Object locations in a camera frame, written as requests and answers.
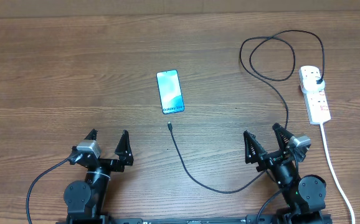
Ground white charger plug adapter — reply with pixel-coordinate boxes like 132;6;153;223
300;78;325;94

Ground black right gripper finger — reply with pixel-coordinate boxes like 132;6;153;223
272;123;294;151
244;131;267;164

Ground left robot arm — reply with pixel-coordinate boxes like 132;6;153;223
64;129;134;223

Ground white power strip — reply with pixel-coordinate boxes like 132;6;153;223
298;65;331;124

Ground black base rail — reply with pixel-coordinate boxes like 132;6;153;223
56;215;333;224

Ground Samsung Galaxy smartphone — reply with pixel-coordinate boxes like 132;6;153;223
156;70;185;114

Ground black USB charging cable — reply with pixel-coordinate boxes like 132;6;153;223
167;29;326;195

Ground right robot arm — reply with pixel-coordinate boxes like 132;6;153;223
244;123;332;224

